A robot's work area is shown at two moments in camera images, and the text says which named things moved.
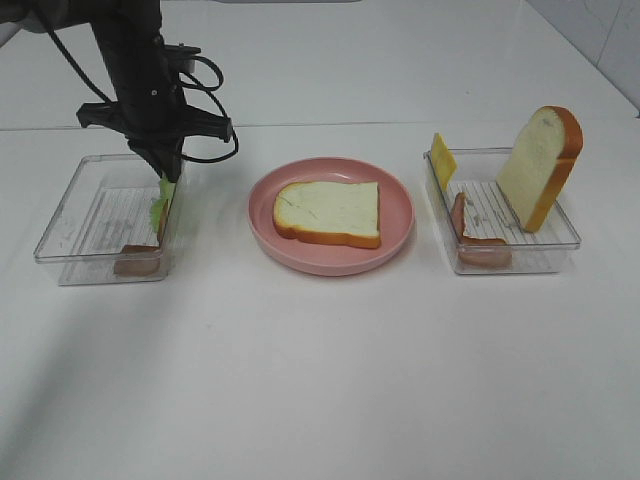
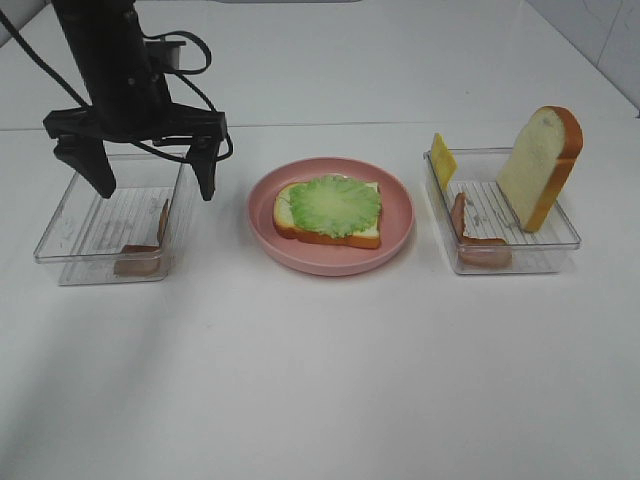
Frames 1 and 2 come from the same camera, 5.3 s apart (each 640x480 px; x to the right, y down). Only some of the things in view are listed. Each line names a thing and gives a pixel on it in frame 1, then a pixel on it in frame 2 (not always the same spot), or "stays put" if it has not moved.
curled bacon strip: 477,251 stays put
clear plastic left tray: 114,224 stays put
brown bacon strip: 142,260 stays put
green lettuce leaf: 166,191 -> 334,205
